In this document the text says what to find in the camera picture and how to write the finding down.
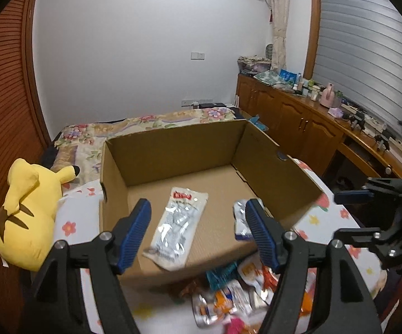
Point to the pink kettle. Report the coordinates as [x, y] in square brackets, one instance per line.
[327, 97]

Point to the wooden sideboard cabinet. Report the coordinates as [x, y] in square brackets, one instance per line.
[304, 130]

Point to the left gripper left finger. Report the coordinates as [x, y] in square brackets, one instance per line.
[56, 302]

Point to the window roller blind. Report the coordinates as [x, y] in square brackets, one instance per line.
[360, 52]

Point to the small orange brown candy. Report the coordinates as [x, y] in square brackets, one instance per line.
[193, 287]

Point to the blue box on sideboard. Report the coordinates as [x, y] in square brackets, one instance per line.
[288, 77]

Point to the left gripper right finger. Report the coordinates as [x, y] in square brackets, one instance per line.
[342, 302]

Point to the wall switch plate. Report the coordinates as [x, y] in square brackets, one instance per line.
[197, 56]

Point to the yellow Pikachu plush toy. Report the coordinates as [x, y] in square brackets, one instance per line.
[27, 216]

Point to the chicken feet snack pack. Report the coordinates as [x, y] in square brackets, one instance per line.
[262, 278]

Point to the long white silver snack pack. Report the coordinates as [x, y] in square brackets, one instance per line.
[174, 235]

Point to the beige curtain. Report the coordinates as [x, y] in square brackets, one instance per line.
[280, 10]

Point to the wooden louvered wardrobe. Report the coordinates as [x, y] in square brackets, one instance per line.
[23, 133]

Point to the brown cardboard box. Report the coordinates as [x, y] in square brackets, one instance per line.
[229, 160]

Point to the blue white snack pack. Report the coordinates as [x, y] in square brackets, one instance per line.
[241, 228]

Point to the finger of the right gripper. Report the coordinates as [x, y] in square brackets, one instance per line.
[373, 191]
[359, 238]

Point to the teal candy wrapper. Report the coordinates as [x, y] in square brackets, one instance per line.
[221, 276]

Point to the silver orange snack pouch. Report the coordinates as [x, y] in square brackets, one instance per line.
[214, 307]

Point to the pink braised meat snack pack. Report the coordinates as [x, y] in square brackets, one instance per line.
[236, 325]

